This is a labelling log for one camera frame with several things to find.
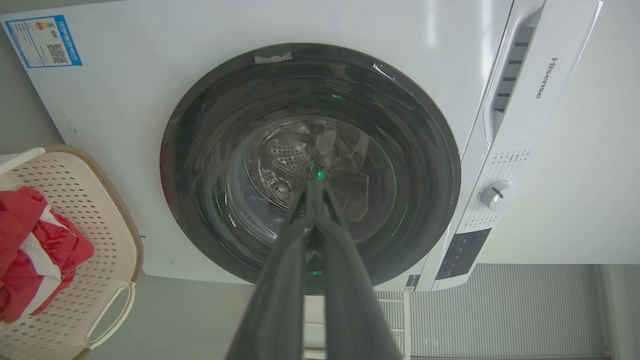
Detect beige perforated laundry basket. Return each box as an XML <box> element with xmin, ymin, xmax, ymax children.
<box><xmin>0</xmin><ymin>144</ymin><xmax>145</xmax><ymax>360</ymax></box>

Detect grey tape piece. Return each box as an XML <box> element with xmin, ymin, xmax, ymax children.
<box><xmin>254</xmin><ymin>51</ymin><xmax>294</xmax><ymax>65</ymax></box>

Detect blue energy label sticker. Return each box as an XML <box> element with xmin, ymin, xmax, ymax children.
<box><xmin>5</xmin><ymin>15</ymin><xmax>83</xmax><ymax>69</ymax></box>

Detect white Hisense washing machine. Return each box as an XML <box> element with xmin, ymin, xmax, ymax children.
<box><xmin>0</xmin><ymin>0</ymin><xmax>604</xmax><ymax>293</ymax></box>

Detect round dark washing machine door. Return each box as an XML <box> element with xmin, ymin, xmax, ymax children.
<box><xmin>160</xmin><ymin>43</ymin><xmax>462</xmax><ymax>296</ymax></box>

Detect white washing machine control knob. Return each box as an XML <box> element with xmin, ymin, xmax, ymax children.
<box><xmin>480</xmin><ymin>180</ymin><xmax>516</xmax><ymax>212</ymax></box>

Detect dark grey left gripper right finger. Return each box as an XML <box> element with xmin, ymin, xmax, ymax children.
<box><xmin>314</xmin><ymin>181</ymin><xmax>402</xmax><ymax>360</ymax></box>

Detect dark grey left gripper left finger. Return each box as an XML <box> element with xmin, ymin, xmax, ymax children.
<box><xmin>226</xmin><ymin>181</ymin><xmax>318</xmax><ymax>360</ymax></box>

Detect red and white garment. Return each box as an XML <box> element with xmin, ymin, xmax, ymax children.
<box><xmin>0</xmin><ymin>186</ymin><xmax>95</xmax><ymax>325</ymax></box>

